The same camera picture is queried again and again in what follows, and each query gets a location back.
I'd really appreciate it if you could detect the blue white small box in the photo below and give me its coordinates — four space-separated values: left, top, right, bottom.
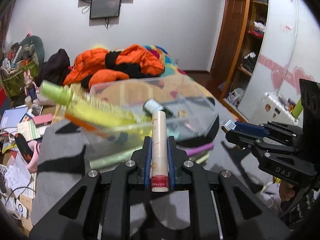
221 119 236 133

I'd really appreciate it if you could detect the beige tube red band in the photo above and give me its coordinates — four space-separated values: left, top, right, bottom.
151 111 169 192

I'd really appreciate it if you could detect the dark green glass jar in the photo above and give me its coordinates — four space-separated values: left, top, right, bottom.
142 98 174 118

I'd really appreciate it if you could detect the green repellent spray bottle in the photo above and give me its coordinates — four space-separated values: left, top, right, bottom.
40 81 152 137

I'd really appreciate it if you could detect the white suitcase with stickers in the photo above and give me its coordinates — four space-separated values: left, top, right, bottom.
249 92 299 126

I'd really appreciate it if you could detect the green cylinder bottle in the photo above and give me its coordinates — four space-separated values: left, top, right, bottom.
291 99 303 119

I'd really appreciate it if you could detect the purple pen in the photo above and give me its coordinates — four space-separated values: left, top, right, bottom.
185 142 214 157

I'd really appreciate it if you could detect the light green tube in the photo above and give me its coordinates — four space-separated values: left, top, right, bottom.
89 148 140 170

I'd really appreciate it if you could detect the orange tube blue cap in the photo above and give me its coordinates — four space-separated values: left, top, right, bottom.
65 112 129 144

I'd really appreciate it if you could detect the colourful patterned bedspread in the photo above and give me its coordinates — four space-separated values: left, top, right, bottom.
90 45 215 106

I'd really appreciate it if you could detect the clear plastic storage bin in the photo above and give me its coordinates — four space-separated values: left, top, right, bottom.
60 76 220 153

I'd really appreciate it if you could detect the wooden door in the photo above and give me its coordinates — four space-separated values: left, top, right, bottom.
210 0 248 84

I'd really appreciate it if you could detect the wooden wardrobe shelf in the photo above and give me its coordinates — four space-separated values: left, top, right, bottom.
220 0 270 100

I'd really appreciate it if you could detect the orange puffer jacket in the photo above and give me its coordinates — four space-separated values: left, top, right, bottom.
63 44 165 89

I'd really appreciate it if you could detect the dark purple garment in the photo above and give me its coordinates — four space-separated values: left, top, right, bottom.
34 49 71 87

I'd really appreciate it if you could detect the teal neck pillow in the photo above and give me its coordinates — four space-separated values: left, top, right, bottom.
20 35 45 67

